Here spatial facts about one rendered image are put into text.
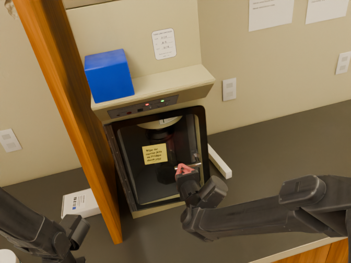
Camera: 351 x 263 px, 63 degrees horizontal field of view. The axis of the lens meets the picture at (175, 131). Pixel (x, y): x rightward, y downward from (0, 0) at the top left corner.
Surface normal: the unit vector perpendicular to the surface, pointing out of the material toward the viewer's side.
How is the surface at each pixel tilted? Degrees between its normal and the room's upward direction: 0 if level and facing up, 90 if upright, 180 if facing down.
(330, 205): 49
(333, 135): 0
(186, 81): 0
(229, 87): 90
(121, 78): 90
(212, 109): 90
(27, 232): 77
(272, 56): 90
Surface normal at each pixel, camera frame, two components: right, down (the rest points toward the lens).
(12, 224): 0.95, 0.01
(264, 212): -0.83, -0.50
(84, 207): -0.12, -0.81
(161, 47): 0.24, 0.54
